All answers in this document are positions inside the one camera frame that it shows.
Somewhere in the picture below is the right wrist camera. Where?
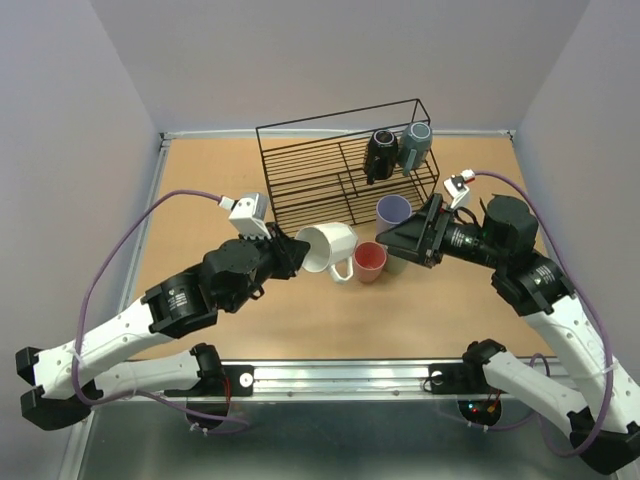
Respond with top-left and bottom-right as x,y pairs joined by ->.
444,169 -> 476,211

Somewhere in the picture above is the aluminium front rail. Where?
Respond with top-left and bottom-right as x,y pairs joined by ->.
84,355 -> 614,401

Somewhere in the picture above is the red cup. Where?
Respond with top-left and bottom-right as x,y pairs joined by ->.
353,242 -> 387,283

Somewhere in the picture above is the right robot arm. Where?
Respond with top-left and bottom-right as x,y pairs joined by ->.
376,194 -> 639,475

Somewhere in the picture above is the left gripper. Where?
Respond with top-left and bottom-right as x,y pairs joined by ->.
225,221 -> 312,314

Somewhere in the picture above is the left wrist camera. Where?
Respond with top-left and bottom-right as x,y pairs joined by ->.
219,192 -> 270,240

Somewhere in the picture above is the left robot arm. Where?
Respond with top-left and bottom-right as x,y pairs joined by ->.
15,223 -> 310,431

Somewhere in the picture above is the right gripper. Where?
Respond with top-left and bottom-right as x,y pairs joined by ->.
375,193 -> 507,269

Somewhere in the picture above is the black wire dish rack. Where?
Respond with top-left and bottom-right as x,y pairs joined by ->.
255,98 -> 440,235

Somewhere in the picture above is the blue-grey mug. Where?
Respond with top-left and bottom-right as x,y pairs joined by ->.
397,122 -> 433,177

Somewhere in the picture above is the purple cup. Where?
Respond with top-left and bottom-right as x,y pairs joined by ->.
376,194 -> 412,234

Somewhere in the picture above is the white mug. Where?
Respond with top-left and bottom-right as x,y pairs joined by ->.
295,222 -> 358,284

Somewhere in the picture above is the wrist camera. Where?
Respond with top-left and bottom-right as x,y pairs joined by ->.
219,192 -> 270,240
444,169 -> 476,211

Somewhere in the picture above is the green cup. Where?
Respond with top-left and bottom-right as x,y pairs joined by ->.
384,253 -> 408,275

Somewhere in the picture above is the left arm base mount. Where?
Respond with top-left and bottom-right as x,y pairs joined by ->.
163,364 -> 255,397

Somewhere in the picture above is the black mug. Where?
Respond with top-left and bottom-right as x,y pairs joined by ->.
363,129 -> 398,185

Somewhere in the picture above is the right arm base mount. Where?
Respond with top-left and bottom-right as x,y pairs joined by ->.
417,359 -> 522,395

